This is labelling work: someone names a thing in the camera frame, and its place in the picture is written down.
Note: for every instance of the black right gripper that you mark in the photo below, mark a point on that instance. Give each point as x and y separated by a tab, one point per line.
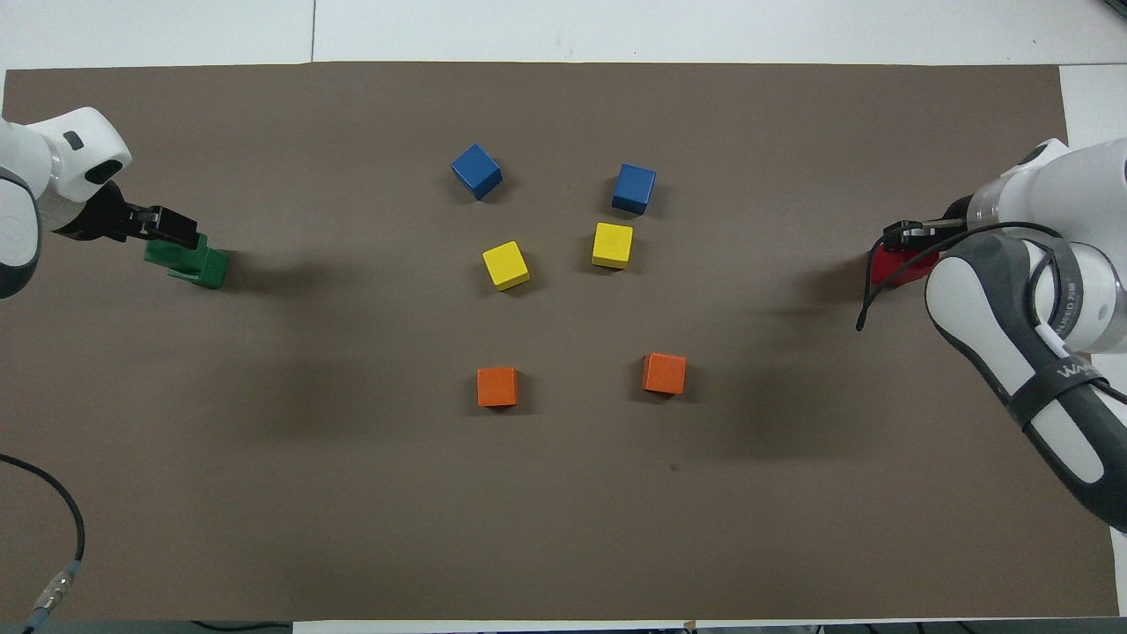
960	213

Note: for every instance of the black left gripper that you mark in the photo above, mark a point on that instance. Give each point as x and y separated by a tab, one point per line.
97	216

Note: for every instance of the red cube block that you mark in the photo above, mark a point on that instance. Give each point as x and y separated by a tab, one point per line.
883	269
916	264

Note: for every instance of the green cube block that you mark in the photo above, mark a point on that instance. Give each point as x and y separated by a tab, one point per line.
213	271
172	255

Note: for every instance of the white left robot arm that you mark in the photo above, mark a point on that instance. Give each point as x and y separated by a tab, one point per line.
79	150

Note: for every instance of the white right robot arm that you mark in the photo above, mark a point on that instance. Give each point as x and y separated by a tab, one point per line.
1012	291

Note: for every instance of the blue cube block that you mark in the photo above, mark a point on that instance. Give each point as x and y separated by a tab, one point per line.
634	188
476	171

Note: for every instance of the orange cube block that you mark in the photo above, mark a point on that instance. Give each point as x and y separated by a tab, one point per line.
497	387
665	373

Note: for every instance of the yellow cube block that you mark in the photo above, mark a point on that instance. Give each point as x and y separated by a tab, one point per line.
613	245
505	265

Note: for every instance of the brown table mat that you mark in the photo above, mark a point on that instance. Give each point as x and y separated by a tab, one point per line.
563	493

